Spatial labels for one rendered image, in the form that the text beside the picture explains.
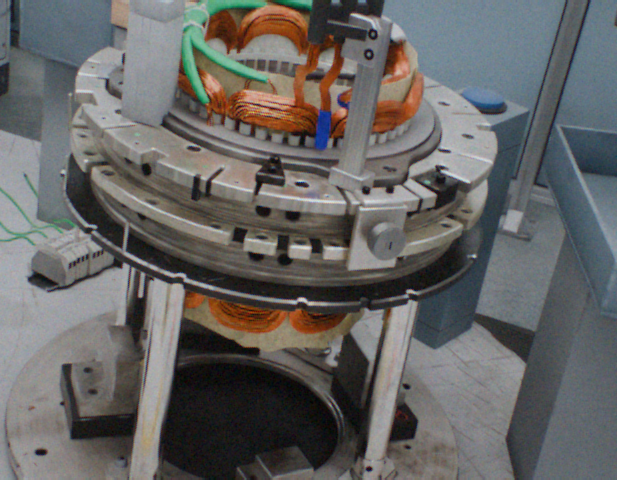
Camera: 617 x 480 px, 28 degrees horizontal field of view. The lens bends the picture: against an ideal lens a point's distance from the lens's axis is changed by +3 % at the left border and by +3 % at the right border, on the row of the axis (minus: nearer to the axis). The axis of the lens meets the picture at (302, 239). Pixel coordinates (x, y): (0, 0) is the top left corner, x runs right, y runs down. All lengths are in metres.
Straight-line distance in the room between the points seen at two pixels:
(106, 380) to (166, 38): 0.33
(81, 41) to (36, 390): 0.36
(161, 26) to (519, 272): 2.41
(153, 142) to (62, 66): 0.47
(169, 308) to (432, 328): 0.44
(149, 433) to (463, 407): 0.36
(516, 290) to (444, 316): 1.85
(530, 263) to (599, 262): 2.33
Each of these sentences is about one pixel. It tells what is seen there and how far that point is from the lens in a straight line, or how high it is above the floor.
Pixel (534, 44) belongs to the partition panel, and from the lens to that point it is 3.23.
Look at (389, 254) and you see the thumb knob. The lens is 0.80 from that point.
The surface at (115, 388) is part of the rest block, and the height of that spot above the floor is 0.85.
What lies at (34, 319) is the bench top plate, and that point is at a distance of 1.21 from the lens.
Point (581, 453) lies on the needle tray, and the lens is 1.05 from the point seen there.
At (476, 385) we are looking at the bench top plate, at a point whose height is 0.78.
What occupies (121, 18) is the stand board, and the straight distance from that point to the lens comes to 1.20.
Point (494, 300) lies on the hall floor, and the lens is 3.02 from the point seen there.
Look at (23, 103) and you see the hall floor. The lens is 3.67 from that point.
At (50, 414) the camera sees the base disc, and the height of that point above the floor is 0.80.
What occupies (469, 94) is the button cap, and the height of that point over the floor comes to 1.04.
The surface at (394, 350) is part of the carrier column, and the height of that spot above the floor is 0.94.
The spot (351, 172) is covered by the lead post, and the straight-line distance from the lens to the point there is 0.81.
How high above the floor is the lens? 1.44
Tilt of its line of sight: 28 degrees down
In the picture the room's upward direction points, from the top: 10 degrees clockwise
